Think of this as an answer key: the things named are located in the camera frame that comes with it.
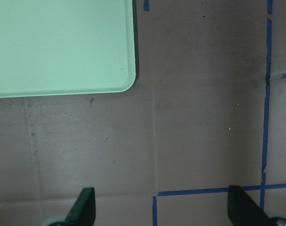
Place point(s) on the light green tray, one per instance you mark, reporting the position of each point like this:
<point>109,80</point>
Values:
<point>66,47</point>

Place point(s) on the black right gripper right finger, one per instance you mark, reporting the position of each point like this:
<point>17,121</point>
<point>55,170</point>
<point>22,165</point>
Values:
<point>243,211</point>

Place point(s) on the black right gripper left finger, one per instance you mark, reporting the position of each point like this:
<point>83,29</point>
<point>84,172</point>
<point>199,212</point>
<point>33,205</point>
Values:
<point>83,212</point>

